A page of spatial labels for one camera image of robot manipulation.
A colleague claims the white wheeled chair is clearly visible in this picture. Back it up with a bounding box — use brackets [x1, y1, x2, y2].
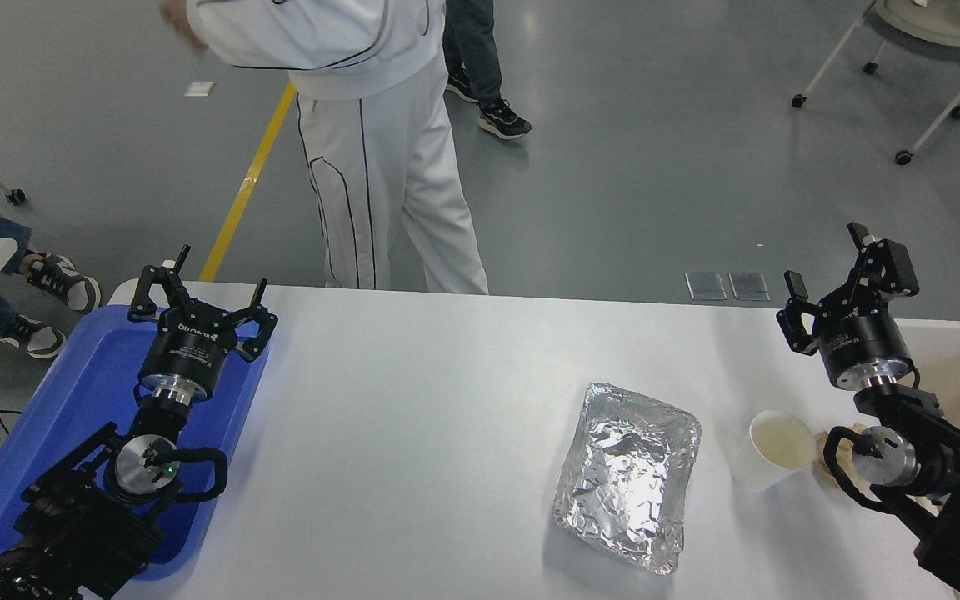
[791, 0, 960, 165]

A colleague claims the white paper cup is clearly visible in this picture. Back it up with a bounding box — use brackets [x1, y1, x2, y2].
[730, 410, 818, 493]

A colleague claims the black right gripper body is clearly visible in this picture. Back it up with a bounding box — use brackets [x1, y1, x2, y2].
[813, 303, 916, 383]

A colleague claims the person's hand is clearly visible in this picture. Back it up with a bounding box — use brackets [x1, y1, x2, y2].
[159, 0, 208, 53]

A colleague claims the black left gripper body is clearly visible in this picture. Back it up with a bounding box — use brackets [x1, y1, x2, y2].
[138, 304, 241, 394]

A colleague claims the blue plastic tray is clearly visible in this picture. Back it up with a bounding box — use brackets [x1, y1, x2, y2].
[0, 304, 273, 582]

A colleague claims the silver foil tray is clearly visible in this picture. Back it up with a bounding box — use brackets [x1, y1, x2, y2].
[552, 382, 703, 575]

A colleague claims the metal floor plate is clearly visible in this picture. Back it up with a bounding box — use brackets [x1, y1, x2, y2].
[686, 272, 728, 301]
[728, 272, 771, 302]

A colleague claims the seated person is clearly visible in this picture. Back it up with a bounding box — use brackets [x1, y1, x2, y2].
[0, 193, 103, 361]

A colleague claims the crumpled tan paper ball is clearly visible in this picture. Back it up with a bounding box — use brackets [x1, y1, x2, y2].
[813, 423, 866, 493]

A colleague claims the standing person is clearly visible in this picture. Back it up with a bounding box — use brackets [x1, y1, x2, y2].
[443, 0, 533, 141]
[159, 0, 489, 294]

